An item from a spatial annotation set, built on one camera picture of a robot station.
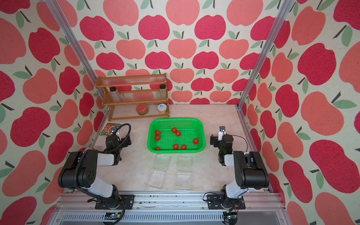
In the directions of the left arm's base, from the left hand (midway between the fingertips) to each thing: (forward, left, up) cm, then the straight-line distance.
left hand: (122, 137), depth 95 cm
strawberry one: (+6, -24, -3) cm, 25 cm away
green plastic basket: (+4, -37, -4) cm, 38 cm away
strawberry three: (+8, -36, -2) cm, 37 cm away
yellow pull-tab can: (+27, -26, +2) cm, 37 cm away
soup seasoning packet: (+7, +14, -2) cm, 16 cm away
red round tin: (+28, -9, -1) cm, 29 cm away
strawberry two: (+1, -24, -3) cm, 24 cm away
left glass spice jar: (+26, +7, +17) cm, 32 cm away
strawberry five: (-2, -51, -2) cm, 51 cm away
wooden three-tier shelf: (+40, -3, +2) cm, 40 cm away
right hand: (-1, -69, +2) cm, 69 cm away
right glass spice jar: (+28, -27, +19) cm, 44 cm away
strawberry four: (+4, -39, -2) cm, 39 cm away
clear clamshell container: (-17, -29, -5) cm, 33 cm away
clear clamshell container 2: (-25, -42, -6) cm, 49 cm away
